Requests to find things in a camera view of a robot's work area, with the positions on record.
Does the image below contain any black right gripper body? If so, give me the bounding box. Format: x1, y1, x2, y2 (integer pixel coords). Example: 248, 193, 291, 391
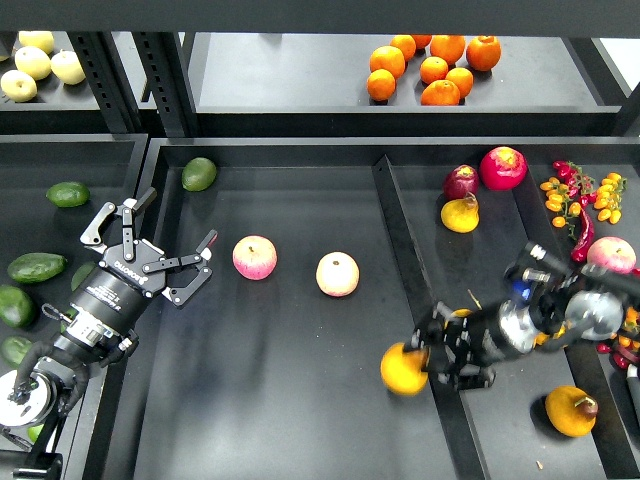
423, 303, 508, 372

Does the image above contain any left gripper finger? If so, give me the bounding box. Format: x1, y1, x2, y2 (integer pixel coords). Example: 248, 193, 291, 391
142, 229, 218, 274
80, 187, 157, 261

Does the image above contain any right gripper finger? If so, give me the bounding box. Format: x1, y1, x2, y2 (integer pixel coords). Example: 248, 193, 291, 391
427, 359, 496, 390
403, 301, 464, 350

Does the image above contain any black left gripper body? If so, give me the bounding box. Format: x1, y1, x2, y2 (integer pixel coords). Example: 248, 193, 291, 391
67, 238, 214, 337

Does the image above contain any yellow pear tray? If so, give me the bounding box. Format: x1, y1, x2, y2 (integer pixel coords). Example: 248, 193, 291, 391
380, 343, 429, 396

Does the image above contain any dark green avocado tray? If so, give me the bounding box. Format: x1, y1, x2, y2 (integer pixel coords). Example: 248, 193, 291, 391
0, 336, 32, 369

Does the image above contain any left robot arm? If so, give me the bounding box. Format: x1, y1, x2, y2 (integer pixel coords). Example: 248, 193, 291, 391
1, 188, 218, 479

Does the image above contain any dark avocado tray edge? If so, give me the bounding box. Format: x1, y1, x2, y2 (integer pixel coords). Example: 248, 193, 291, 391
70, 262, 97, 292

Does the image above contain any green avocado upper left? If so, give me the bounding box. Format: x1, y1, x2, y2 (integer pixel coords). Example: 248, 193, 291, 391
46, 181, 91, 208

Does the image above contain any dark avocado left middle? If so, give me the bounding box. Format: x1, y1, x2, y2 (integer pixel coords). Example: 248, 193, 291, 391
7, 252, 67, 284

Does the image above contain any dark avocado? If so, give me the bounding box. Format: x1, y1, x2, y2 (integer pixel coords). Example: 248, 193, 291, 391
0, 285, 37, 328
7, 252, 67, 284

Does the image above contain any green avocado tray corner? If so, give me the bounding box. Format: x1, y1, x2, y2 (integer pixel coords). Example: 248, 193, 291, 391
181, 157, 217, 192

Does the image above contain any dark avocado far left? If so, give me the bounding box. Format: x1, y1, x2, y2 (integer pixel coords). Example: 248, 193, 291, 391
0, 285, 37, 328

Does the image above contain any bright green avocado bottom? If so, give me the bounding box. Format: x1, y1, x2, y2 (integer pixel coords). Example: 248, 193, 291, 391
27, 424, 44, 443

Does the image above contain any pale yellow pear front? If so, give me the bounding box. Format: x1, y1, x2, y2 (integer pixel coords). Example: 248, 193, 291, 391
1, 70, 38, 103

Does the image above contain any pale yellow pear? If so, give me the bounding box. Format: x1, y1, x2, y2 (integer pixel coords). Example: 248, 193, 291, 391
51, 50, 86, 85
18, 30, 55, 55
14, 46, 52, 81
1, 70, 38, 103

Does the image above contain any pale yellow pear right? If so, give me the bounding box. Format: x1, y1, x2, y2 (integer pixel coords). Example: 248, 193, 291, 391
51, 50, 86, 85

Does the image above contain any pale yellow pear middle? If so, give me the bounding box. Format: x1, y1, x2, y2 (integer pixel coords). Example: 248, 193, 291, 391
14, 46, 52, 81

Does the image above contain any pale yellow pear back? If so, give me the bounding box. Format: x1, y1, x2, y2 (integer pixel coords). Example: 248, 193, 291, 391
18, 30, 55, 55

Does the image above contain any pink red apple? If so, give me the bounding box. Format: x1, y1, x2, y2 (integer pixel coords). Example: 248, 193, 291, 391
232, 235, 277, 281

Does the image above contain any black right tray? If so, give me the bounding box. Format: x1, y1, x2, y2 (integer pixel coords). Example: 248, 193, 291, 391
371, 144, 639, 479

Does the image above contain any pale pink apple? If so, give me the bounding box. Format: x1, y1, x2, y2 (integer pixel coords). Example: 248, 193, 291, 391
316, 251, 360, 297

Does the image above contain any dark purple apple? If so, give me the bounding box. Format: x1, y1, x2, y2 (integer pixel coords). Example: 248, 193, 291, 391
442, 164, 479, 200

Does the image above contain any black centre tray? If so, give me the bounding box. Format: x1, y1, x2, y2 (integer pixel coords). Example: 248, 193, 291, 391
49, 137, 489, 480

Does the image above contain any red chili pepper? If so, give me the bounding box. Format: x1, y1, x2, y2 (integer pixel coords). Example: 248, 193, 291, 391
570, 209, 595, 263

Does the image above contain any mixed cherry tomato pile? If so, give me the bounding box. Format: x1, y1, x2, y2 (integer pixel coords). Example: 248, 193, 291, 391
596, 307, 639, 370

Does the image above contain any bright red apple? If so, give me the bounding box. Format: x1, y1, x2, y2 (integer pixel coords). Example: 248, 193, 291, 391
479, 146, 528, 191

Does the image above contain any orange cherry tomato cluster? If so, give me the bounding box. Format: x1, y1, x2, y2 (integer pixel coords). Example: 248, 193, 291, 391
539, 177, 582, 229

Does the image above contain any pink apple right tray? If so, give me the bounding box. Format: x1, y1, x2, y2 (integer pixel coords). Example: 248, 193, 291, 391
586, 236, 636, 274

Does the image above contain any yellow cherry tomato cluster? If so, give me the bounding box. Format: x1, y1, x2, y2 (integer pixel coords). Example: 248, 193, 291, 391
593, 172, 627, 225

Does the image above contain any orange front centre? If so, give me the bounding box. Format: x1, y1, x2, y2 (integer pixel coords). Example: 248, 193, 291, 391
420, 80, 461, 106

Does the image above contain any orange front left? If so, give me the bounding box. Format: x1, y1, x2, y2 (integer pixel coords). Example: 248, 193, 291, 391
366, 69, 396, 102

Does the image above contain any orange front right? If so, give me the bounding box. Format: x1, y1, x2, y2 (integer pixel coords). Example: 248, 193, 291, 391
445, 67, 474, 99

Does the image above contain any orange upper left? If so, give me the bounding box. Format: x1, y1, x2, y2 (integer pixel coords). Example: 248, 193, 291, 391
369, 45, 406, 79

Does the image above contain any orange far right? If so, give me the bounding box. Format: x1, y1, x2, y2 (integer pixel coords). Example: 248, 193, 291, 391
466, 35, 502, 72

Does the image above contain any black metal shelf frame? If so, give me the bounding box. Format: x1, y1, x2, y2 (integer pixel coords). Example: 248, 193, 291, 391
1, 1, 639, 137

